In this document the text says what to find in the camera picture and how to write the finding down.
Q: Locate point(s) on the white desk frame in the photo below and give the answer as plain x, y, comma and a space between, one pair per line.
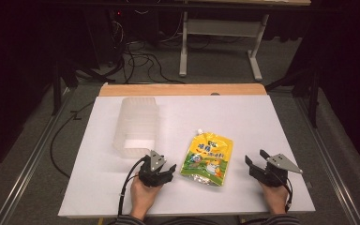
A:
218, 28

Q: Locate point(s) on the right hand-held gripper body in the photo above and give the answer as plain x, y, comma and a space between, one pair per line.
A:
273, 176

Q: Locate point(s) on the person's right hand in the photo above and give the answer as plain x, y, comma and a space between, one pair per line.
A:
275, 198

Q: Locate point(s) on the black metal stand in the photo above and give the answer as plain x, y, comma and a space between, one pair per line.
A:
62, 81
309, 84

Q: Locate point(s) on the white table mat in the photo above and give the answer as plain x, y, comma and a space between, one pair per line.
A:
200, 115

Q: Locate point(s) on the yellow spouted pouch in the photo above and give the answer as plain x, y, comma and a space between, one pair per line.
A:
207, 157

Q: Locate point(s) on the wooden table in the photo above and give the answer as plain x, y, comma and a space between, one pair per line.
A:
181, 89

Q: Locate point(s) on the metal floor rail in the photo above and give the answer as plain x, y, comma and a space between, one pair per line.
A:
28, 168
328, 162

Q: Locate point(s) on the translucent plastic container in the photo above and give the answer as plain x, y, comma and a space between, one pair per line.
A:
136, 125

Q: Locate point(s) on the person's left hand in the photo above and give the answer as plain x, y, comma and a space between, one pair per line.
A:
142, 198

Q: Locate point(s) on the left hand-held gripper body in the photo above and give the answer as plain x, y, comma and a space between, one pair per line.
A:
151, 175

